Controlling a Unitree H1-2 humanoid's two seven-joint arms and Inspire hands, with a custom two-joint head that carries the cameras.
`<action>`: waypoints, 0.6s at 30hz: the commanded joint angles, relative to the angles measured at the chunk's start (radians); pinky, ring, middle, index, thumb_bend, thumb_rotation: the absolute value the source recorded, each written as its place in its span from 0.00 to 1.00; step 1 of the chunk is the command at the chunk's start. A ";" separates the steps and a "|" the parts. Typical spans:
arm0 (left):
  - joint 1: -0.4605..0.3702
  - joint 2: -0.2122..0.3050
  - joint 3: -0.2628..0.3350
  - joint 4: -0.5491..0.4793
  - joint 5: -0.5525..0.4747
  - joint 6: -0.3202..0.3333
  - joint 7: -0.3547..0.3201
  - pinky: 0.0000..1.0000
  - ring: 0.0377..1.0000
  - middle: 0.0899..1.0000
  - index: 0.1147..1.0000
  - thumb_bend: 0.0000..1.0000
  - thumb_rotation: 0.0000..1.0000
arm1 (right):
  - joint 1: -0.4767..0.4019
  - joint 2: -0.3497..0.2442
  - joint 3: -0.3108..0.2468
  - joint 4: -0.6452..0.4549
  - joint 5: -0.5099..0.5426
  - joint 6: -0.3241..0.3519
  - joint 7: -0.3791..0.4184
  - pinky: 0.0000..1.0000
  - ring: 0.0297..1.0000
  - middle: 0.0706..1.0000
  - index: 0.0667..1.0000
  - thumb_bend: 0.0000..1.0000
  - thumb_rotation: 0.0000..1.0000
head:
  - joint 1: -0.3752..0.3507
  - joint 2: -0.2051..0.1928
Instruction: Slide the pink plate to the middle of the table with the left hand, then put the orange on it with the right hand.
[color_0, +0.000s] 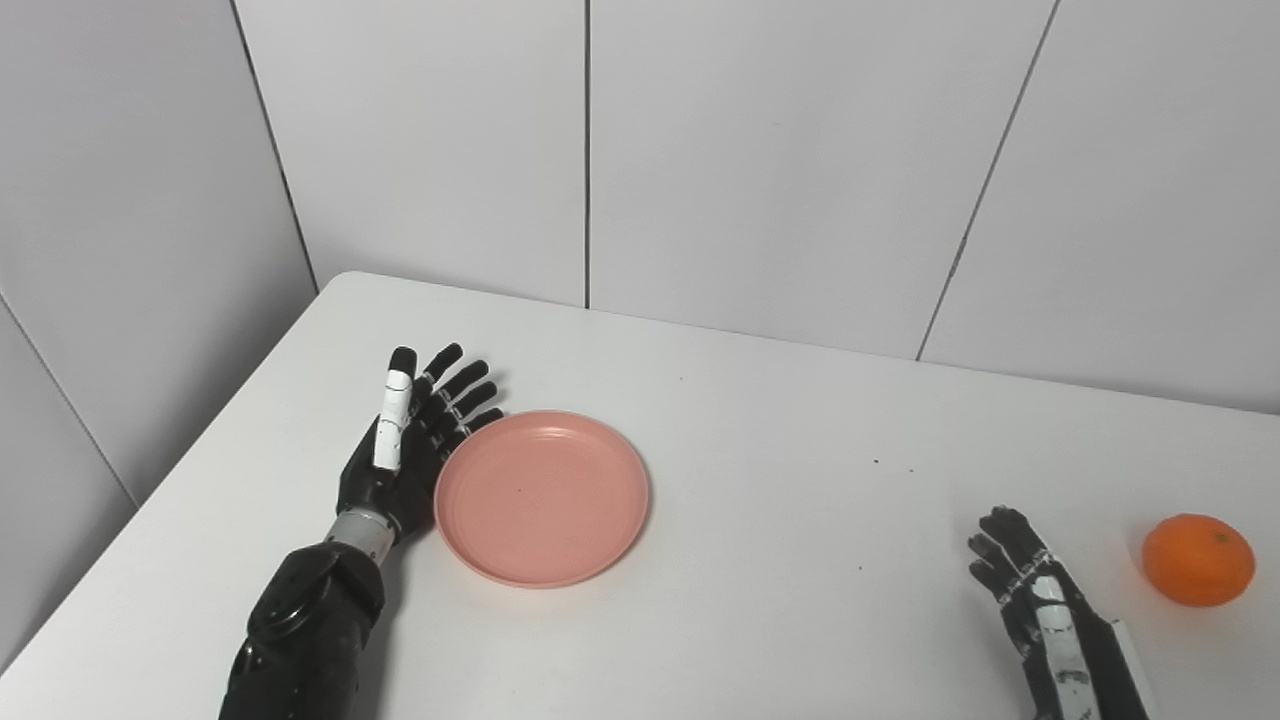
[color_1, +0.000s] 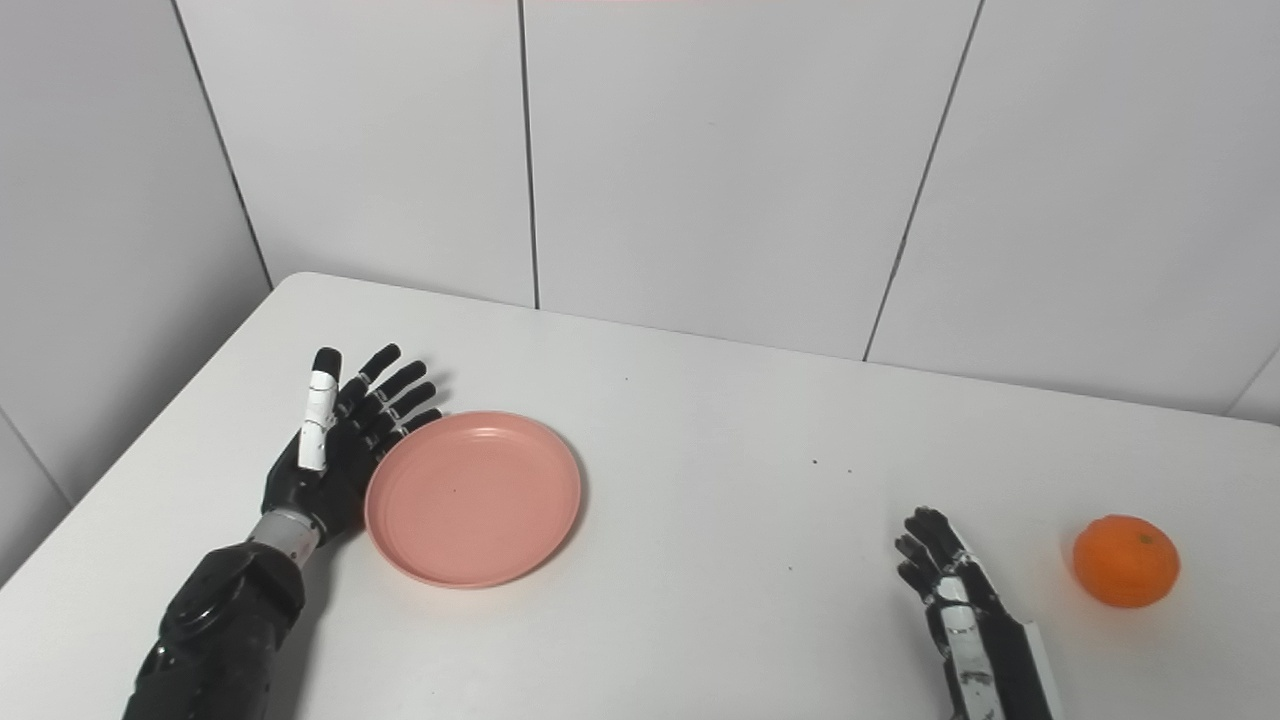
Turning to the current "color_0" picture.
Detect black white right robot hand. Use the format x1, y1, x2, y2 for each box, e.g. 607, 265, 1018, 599
967, 505, 1151, 720

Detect orange fruit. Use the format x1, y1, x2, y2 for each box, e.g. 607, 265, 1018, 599
1142, 513, 1257, 608

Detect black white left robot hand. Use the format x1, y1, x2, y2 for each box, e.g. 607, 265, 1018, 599
336, 345, 506, 546

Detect pink round plate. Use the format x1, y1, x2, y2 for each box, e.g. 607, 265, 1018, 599
433, 410, 651, 589

